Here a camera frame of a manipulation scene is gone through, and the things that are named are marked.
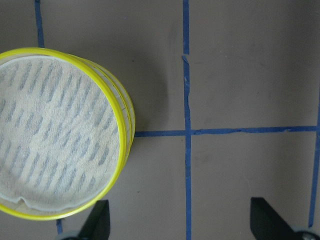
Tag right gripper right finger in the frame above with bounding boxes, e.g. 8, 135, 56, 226
250, 197, 300, 240

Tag yellow steamer layer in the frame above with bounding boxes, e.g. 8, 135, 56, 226
0, 47, 124, 221
71, 55, 136, 167

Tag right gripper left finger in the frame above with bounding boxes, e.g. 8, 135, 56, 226
76, 200, 110, 240

